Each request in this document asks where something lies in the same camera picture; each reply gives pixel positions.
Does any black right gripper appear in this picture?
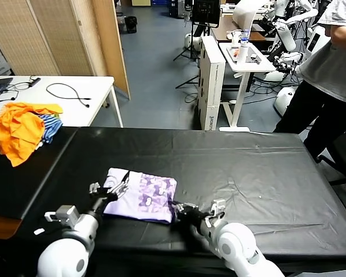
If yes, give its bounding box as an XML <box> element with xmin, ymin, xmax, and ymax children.
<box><xmin>168</xmin><ymin>200</ymin><xmax>213</xmax><ymax>229</ymax></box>

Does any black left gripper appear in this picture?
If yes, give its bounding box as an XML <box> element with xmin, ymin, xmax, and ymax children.
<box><xmin>88</xmin><ymin>170</ymin><xmax>131</xmax><ymax>214</ymax></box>

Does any lavender t-shirt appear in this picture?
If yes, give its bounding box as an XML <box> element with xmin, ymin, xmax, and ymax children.
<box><xmin>103</xmin><ymin>167</ymin><xmax>178</xmax><ymax>224</ymax></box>

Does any black table cover sheet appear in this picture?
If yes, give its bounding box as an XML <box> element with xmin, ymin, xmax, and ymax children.
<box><xmin>20</xmin><ymin>126</ymin><xmax>346</xmax><ymax>260</ymax></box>

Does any white table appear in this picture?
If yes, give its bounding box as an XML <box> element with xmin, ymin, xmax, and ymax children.
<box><xmin>0</xmin><ymin>76</ymin><xmax>124</xmax><ymax>128</ymax></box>

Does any blue striped garment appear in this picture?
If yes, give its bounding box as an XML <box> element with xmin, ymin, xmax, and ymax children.
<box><xmin>37</xmin><ymin>114</ymin><xmax>63</xmax><ymax>144</ymax></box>

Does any black side table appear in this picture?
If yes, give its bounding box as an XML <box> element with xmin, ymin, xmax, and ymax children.
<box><xmin>0</xmin><ymin>126</ymin><xmax>78</xmax><ymax>240</ymax></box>

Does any orange garment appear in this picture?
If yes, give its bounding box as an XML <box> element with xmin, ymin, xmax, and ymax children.
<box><xmin>0</xmin><ymin>102</ymin><xmax>63</xmax><ymax>167</ymax></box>

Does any tall white cardboard box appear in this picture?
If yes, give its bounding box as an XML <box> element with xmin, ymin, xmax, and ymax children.
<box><xmin>197</xmin><ymin>36</ymin><xmax>226</xmax><ymax>131</ymax></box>

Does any white standing desk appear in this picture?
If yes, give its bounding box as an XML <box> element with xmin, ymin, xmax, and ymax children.
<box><xmin>218</xmin><ymin>42</ymin><xmax>277</xmax><ymax>133</ymax></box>

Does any wooden folding screen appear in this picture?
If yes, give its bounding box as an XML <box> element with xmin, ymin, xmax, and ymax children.
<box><xmin>0</xmin><ymin>0</ymin><xmax>131</xmax><ymax>101</ymax></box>

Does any white tumbler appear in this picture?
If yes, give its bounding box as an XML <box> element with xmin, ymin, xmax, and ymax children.
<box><xmin>237</xmin><ymin>43</ymin><xmax>249</xmax><ymax>66</ymax></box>

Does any black bin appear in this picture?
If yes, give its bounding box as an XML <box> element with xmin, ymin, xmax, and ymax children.
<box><xmin>123</xmin><ymin>16</ymin><xmax>138</xmax><ymax>35</ymax></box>

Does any white round floor device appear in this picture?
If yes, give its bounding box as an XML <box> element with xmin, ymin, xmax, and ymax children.
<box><xmin>183</xmin><ymin>33</ymin><xmax>201</xmax><ymax>50</ymax></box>

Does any grey tray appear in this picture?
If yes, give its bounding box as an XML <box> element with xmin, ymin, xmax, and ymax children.
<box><xmin>226</xmin><ymin>46</ymin><xmax>263</xmax><ymax>63</ymax></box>

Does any white cup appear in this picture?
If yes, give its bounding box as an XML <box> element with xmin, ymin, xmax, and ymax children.
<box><xmin>231</xmin><ymin>30</ymin><xmax>243</xmax><ymax>48</ymax></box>

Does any brown wooden desk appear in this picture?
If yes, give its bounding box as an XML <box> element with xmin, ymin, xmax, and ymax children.
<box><xmin>210</xmin><ymin>14</ymin><xmax>277</xmax><ymax>44</ymax></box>

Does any clear water bottle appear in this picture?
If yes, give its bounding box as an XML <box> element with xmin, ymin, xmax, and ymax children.
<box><xmin>240</xmin><ymin>29</ymin><xmax>251</xmax><ymax>47</ymax></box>

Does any black monitor on tripod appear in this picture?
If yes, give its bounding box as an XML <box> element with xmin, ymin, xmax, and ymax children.
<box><xmin>172</xmin><ymin>0</ymin><xmax>221</xmax><ymax>63</ymax></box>

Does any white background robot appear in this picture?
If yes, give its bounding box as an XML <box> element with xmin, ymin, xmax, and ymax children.
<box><xmin>262</xmin><ymin>0</ymin><xmax>332</xmax><ymax>118</ymax></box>

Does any person in grey shirt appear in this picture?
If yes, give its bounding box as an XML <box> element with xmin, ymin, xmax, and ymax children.
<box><xmin>273</xmin><ymin>0</ymin><xmax>346</xmax><ymax>174</ymax></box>

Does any white curved sheet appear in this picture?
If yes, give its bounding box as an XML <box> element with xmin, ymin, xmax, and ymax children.
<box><xmin>232</xmin><ymin>0</ymin><xmax>270</xmax><ymax>32</ymax></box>

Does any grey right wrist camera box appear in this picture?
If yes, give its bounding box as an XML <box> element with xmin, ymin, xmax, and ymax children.
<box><xmin>204</xmin><ymin>199</ymin><xmax>227</xmax><ymax>229</ymax></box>

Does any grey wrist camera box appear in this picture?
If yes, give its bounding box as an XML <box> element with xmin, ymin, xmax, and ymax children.
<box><xmin>204</xmin><ymin>199</ymin><xmax>227</xmax><ymax>229</ymax></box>
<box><xmin>44</xmin><ymin>205</ymin><xmax>80</xmax><ymax>229</ymax></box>

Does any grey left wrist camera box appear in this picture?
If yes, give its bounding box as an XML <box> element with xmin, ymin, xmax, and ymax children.
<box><xmin>44</xmin><ymin>205</ymin><xmax>80</xmax><ymax>229</ymax></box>

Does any black looped cable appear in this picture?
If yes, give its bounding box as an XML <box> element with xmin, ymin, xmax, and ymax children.
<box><xmin>46</xmin><ymin>83</ymin><xmax>92</xmax><ymax>109</ymax></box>

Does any black headset cable with dongle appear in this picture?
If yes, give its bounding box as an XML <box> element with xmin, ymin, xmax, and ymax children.
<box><xmin>4</xmin><ymin>75</ymin><xmax>42</xmax><ymax>102</ymax></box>

